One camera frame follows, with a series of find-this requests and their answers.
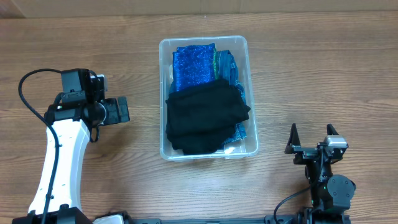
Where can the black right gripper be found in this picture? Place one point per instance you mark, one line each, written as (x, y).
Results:
(293, 145)

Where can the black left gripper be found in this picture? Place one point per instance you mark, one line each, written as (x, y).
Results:
(123, 109)

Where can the large black cloth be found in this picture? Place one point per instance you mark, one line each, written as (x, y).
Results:
(201, 118)

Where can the sparkly blue cloth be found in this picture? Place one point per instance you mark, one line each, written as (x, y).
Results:
(193, 65)

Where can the blue denim jeans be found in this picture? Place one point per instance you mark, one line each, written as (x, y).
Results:
(226, 69)

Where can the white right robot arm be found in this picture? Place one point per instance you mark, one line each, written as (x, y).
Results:
(330, 194)

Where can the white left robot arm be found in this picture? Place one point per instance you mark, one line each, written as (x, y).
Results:
(73, 120)

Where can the clear plastic storage container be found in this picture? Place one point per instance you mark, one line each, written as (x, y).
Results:
(238, 47)

